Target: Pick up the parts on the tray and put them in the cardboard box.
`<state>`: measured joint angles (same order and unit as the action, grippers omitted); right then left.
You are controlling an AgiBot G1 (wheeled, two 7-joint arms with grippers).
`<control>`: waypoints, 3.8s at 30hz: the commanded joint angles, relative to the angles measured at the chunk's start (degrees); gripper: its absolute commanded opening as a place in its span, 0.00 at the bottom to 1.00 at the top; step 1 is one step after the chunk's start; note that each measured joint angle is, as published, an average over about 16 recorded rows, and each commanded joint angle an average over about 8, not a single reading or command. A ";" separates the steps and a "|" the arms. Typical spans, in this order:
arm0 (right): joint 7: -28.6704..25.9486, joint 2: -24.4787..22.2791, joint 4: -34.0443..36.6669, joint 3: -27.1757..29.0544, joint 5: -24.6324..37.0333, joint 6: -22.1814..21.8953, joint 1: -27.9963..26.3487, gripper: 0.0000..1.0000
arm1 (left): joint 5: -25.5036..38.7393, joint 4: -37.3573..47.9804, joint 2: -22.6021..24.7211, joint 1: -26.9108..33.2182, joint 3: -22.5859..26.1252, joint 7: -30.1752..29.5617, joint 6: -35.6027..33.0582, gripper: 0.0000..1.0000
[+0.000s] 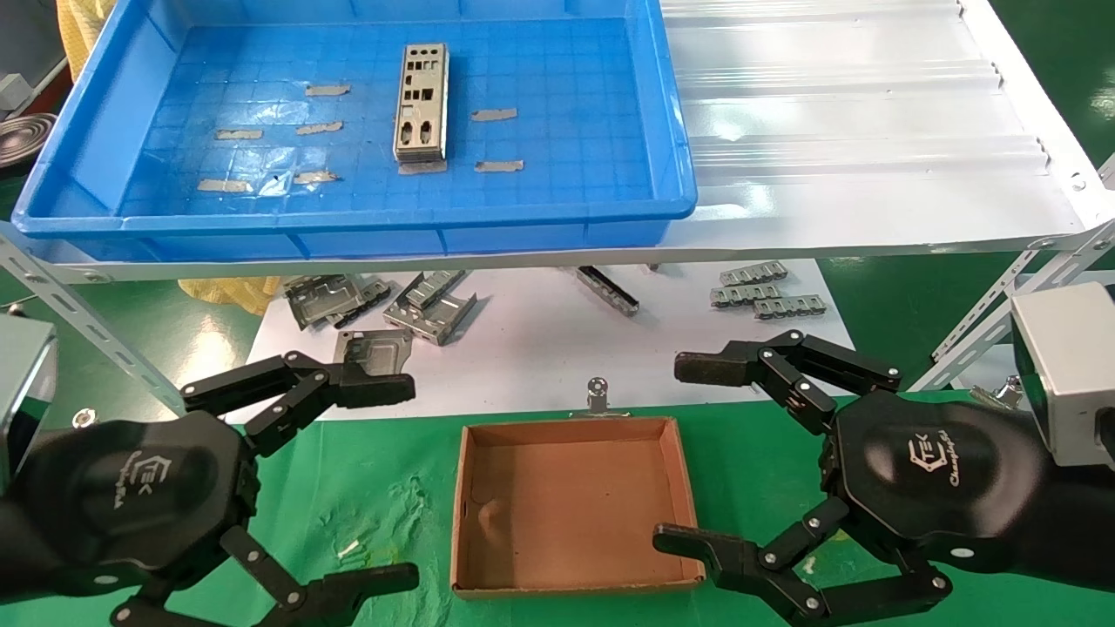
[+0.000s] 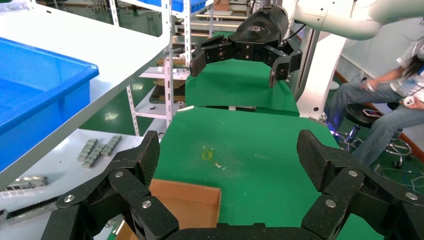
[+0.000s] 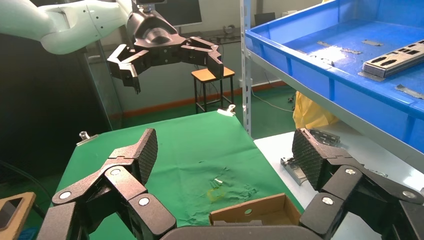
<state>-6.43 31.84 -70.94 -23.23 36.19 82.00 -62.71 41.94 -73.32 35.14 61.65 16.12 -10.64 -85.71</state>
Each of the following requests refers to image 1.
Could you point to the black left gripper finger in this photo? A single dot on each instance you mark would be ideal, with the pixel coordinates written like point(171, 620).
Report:
point(375, 390)

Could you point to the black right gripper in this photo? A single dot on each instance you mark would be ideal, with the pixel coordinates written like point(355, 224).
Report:
point(932, 475)

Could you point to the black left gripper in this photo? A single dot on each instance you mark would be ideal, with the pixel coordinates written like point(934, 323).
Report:
point(139, 496)

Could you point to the brown cardboard box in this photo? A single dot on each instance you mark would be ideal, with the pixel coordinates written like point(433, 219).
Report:
point(566, 505)

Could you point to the blue plastic tray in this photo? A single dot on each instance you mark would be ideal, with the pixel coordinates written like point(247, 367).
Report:
point(566, 87)

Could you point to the small grey box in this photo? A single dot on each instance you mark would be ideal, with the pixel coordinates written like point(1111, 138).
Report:
point(13, 91)

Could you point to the small white scrap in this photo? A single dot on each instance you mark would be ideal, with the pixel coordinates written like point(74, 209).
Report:
point(348, 549)

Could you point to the flat square metal plate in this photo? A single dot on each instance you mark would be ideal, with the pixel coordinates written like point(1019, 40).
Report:
point(375, 348)

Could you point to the green table cloth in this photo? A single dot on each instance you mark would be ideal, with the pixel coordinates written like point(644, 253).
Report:
point(392, 488)

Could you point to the yellow plastic bag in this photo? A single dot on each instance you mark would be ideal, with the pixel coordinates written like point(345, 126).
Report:
point(78, 26)
point(235, 292)

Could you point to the white paper sheet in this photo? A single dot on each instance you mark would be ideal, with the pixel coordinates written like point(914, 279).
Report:
point(540, 348)

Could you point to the small notched metal strip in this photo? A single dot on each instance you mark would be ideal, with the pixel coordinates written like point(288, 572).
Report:
point(791, 306)
point(745, 294)
point(753, 274)

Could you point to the long narrow metal bar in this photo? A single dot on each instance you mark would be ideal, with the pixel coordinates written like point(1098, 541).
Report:
point(610, 293)

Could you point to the grey tape piece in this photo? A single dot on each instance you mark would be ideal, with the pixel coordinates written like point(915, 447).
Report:
point(494, 114)
point(315, 177)
point(422, 169)
point(319, 128)
point(224, 185)
point(238, 134)
point(327, 89)
point(498, 165)

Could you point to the white perforated shelf brace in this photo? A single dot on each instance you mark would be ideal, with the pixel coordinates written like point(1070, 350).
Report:
point(984, 309)
point(78, 318)

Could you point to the white metal shelf table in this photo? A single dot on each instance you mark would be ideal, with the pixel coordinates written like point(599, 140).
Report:
point(827, 131)

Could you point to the round metal coil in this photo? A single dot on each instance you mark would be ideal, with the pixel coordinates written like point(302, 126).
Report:
point(22, 139)

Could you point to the folded grey metal bracket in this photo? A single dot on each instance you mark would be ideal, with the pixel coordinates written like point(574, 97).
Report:
point(435, 318)

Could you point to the bent grey metal bracket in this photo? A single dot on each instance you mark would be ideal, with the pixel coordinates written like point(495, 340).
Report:
point(327, 300)

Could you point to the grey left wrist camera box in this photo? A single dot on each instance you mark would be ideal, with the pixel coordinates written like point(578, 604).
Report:
point(22, 392)

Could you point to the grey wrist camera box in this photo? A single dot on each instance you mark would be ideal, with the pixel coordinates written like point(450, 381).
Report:
point(1063, 366)
point(22, 392)

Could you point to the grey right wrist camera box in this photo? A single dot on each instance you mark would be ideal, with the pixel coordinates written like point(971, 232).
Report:
point(1063, 366)

